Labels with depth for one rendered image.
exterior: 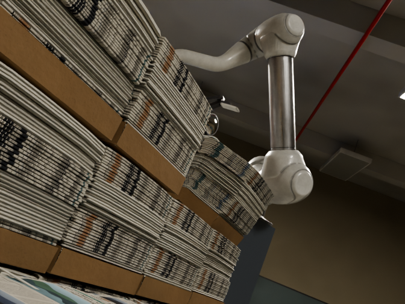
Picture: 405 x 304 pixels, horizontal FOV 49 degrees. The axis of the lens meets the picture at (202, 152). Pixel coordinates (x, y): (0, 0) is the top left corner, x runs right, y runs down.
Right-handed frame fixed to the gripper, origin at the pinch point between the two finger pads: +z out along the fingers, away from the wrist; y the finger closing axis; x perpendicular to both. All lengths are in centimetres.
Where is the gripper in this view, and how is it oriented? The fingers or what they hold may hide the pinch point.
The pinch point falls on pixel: (227, 125)
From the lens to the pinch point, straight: 158.2
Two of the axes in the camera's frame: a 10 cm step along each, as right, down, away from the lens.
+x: -3.4, -3.8, -8.6
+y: -4.4, 8.7, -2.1
